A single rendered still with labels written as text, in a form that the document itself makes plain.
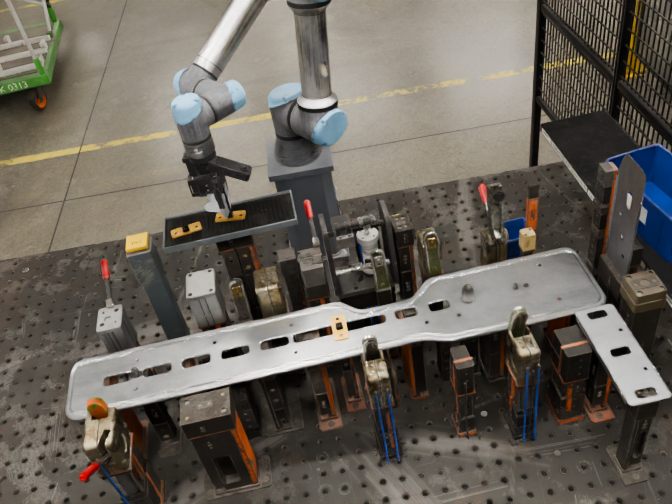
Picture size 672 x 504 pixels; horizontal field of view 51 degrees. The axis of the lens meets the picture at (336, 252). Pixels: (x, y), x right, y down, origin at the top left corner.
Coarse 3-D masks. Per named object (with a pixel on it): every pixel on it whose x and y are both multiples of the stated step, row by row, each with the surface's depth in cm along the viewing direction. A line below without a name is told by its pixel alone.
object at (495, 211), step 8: (496, 184) 180; (488, 192) 180; (496, 192) 177; (488, 200) 182; (496, 200) 178; (488, 208) 184; (496, 208) 184; (488, 216) 186; (496, 216) 185; (496, 224) 186; (504, 232) 187; (504, 240) 188
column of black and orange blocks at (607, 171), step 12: (600, 168) 183; (612, 168) 181; (600, 180) 185; (612, 180) 182; (600, 192) 187; (612, 192) 185; (600, 204) 189; (600, 216) 190; (600, 228) 193; (600, 240) 196; (588, 252) 204; (600, 252) 199; (588, 264) 206
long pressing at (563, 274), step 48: (432, 288) 186; (480, 288) 184; (528, 288) 181; (576, 288) 179; (192, 336) 185; (240, 336) 184; (288, 336) 181; (384, 336) 176; (432, 336) 175; (96, 384) 178; (144, 384) 176; (192, 384) 174
